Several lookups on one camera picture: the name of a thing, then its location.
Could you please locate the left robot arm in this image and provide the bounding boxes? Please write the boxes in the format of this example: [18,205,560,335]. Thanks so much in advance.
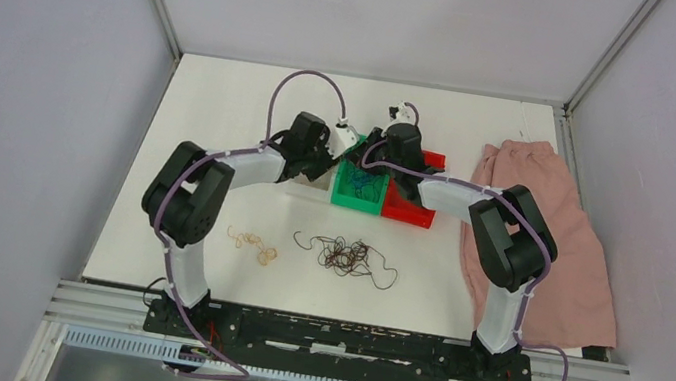
[141,112,360,337]

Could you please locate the cable pile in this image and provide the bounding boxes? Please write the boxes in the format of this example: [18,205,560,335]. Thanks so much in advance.
[287,228,404,293]

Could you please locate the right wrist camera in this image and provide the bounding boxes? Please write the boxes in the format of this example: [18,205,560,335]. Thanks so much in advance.
[387,101,420,127]

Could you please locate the green plastic bin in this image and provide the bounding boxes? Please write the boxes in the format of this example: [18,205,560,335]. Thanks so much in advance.
[330,159,389,216]

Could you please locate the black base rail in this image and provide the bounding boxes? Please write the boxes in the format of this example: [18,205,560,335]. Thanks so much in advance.
[143,295,532,381]

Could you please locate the red plastic bin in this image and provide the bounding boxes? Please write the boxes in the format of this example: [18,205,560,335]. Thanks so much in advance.
[381,150,446,229]

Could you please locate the pink cloth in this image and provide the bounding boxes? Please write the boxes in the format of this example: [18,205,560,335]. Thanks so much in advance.
[471,140,618,349]

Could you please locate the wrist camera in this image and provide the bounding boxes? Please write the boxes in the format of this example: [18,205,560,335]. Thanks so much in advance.
[387,101,420,127]
[326,122,361,160]

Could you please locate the dark thin cable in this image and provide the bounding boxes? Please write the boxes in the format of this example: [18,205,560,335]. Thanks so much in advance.
[340,162,387,203]

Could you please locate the white cable duct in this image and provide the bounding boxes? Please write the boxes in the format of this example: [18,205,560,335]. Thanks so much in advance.
[63,326,351,381]

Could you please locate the clear plastic bin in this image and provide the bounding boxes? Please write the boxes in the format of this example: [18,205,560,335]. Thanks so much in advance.
[283,170,336,203]

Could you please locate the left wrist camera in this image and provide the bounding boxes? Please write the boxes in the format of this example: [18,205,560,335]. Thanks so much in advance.
[326,122,361,160]

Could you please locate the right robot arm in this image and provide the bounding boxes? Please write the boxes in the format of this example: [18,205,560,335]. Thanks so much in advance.
[359,122,558,381]

